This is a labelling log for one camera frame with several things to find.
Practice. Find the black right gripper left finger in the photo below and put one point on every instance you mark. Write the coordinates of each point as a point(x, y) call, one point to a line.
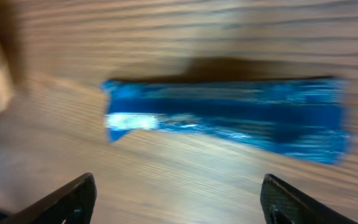
point(71, 204)

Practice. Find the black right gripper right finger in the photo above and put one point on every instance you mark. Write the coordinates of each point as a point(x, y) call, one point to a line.
point(282, 203)

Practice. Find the blue oreo packet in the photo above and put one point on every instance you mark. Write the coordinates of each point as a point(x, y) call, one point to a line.
point(302, 119)

